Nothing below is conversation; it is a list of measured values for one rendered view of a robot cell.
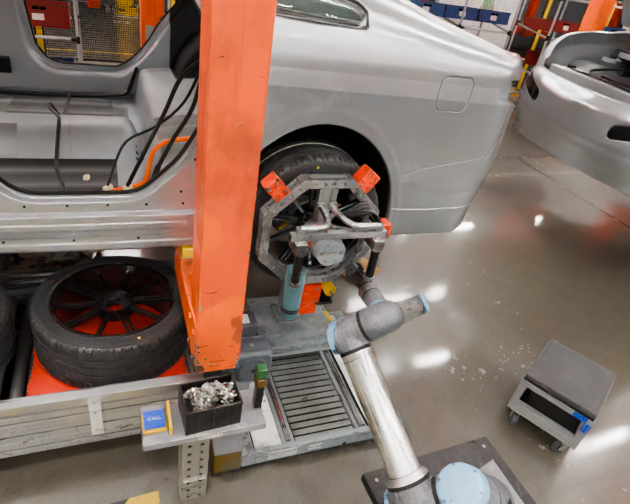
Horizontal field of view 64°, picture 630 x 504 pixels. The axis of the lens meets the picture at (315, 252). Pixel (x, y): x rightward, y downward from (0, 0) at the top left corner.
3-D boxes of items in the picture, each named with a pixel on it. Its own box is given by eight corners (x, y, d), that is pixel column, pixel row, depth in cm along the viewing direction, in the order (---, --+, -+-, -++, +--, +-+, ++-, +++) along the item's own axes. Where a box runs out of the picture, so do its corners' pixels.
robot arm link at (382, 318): (386, 297, 167) (423, 289, 230) (353, 311, 172) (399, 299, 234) (400, 329, 165) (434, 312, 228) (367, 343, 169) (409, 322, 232)
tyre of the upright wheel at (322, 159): (228, 142, 216) (233, 264, 254) (240, 165, 198) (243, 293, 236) (367, 131, 236) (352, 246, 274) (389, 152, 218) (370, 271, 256)
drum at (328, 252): (326, 239, 232) (332, 213, 225) (343, 266, 216) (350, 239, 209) (298, 241, 227) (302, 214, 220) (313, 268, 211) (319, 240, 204)
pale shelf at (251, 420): (254, 392, 197) (255, 387, 195) (265, 428, 184) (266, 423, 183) (139, 412, 181) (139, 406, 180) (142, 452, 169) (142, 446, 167)
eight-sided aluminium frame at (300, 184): (356, 271, 251) (382, 172, 221) (362, 279, 246) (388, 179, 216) (251, 280, 231) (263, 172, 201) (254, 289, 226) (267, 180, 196)
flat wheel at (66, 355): (158, 278, 270) (158, 241, 257) (215, 358, 229) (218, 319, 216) (20, 314, 232) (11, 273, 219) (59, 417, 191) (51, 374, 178)
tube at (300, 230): (322, 209, 214) (326, 187, 208) (338, 233, 200) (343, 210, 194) (283, 210, 208) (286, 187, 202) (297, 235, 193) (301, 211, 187)
